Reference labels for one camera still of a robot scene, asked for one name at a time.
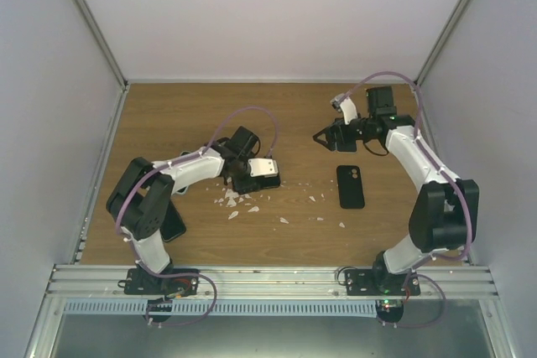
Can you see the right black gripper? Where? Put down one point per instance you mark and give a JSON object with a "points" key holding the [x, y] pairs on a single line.
{"points": [[337, 127]]}

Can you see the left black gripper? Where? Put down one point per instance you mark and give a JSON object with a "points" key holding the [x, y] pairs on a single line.
{"points": [[237, 181]]}

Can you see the black smartphone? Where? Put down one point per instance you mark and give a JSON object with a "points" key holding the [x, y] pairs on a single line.
{"points": [[346, 147]]}

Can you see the black phone case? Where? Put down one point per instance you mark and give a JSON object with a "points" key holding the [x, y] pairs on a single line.
{"points": [[350, 190]]}

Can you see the black phone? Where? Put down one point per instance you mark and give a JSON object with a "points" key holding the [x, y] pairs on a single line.
{"points": [[173, 226], [247, 184]]}

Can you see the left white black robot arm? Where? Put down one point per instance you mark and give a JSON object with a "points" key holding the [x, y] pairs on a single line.
{"points": [[141, 202]]}

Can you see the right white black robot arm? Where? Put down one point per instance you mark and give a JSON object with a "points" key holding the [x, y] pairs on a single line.
{"points": [[444, 217]]}

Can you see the white debris pile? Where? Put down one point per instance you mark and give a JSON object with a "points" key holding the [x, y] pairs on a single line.
{"points": [[292, 204]]}

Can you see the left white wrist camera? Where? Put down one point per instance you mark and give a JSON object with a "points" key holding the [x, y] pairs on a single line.
{"points": [[262, 167]]}

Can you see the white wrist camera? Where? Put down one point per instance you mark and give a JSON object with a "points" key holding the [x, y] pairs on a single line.
{"points": [[343, 104], [262, 167]]}

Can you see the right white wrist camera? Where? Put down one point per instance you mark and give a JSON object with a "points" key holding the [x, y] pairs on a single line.
{"points": [[343, 104]]}

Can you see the aluminium front rail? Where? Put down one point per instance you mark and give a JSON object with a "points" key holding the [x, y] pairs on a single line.
{"points": [[100, 281]]}

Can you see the slotted grey cable duct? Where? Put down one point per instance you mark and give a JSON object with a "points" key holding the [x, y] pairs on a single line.
{"points": [[280, 308]]}

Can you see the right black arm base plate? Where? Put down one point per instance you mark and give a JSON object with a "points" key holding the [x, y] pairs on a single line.
{"points": [[359, 281]]}

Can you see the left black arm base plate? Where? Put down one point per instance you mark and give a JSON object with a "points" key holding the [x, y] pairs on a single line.
{"points": [[140, 282]]}

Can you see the left aluminium frame post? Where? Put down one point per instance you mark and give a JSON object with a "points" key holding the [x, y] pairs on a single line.
{"points": [[97, 34]]}

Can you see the aluminium frame post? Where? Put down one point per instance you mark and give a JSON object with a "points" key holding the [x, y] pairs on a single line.
{"points": [[97, 34], [447, 31]]}

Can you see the right aluminium frame post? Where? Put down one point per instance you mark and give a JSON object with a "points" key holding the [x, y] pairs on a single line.
{"points": [[447, 31]]}

